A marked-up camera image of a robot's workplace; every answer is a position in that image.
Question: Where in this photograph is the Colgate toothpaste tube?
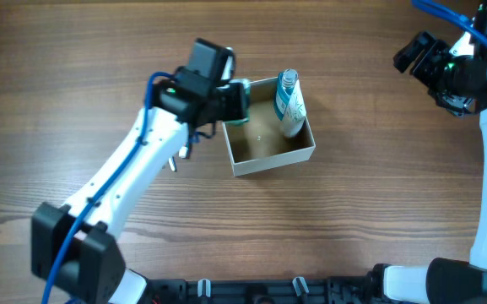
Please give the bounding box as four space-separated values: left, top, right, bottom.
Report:
179 145 190 159

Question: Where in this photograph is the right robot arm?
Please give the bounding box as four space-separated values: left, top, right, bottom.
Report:
369 1 487 303

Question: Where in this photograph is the blue white toothbrush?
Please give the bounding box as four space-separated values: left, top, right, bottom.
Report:
168 156 177 172

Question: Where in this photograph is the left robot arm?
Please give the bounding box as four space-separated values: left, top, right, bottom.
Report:
31 38 250 303

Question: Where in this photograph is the white conditioner tube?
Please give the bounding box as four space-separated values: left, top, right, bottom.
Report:
282 81 306 138

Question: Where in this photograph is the white open cardboard box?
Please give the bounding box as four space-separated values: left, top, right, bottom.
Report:
223 78 316 176

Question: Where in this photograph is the blue left camera cable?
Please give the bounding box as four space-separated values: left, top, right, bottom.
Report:
40 71 210 304

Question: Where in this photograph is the blue mouthwash bottle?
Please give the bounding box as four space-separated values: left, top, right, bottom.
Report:
273 68 299 121

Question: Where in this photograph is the green Dettol soap bar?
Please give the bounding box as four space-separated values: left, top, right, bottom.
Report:
227 79 251 125

